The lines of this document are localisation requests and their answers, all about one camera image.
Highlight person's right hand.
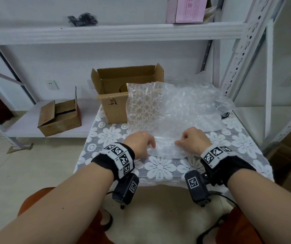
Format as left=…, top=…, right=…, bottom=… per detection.
left=175, top=127, right=213, bottom=156

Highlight person's left hand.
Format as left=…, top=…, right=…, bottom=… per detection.
left=122, top=131, right=157, bottom=160

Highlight large-bubble clear bubble wrap sheet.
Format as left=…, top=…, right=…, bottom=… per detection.
left=125, top=82, right=207, bottom=160

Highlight clear bubble wrap heap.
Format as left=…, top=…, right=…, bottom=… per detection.
left=160, top=72, right=236, bottom=133

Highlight person's left forearm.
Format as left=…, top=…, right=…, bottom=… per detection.
left=0, top=164, right=115, bottom=244

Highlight person's right forearm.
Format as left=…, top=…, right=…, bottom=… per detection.
left=227, top=169, right=291, bottom=244

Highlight small brown cardboard box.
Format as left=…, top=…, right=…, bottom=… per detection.
left=37, top=86, right=82, bottom=137

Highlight pink box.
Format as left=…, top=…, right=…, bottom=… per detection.
left=165, top=0, right=217, bottom=24

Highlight white floral lace tablecloth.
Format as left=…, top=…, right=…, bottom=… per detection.
left=73, top=105, right=274, bottom=187

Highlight black left wristband with markers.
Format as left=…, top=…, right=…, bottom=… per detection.
left=91, top=142, right=136, bottom=181

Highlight black wristband with markers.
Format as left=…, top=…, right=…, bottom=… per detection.
left=91, top=142, right=136, bottom=181
left=200, top=146, right=257, bottom=187

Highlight black right wristband with markers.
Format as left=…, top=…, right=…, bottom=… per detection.
left=200, top=146, right=257, bottom=187

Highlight black sandal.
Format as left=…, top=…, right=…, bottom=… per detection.
left=196, top=213, right=229, bottom=244
left=100, top=209, right=114, bottom=232

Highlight orange trousers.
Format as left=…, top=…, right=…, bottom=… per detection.
left=17, top=186, right=291, bottom=244

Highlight white metal shelving rack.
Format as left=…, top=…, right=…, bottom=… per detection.
left=0, top=0, right=288, bottom=155
left=233, top=19, right=291, bottom=153

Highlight black crumpled plastic bundle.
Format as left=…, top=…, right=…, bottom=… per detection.
left=67, top=12, right=98, bottom=26

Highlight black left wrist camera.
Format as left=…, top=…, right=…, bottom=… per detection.
left=111, top=173, right=140, bottom=206

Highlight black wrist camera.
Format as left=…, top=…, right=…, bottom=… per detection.
left=184, top=170, right=212, bottom=207
left=111, top=173, right=140, bottom=206

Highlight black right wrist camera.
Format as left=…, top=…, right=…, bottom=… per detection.
left=184, top=170, right=212, bottom=207

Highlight black right camera cable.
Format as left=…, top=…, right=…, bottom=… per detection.
left=209, top=191, right=266, bottom=244

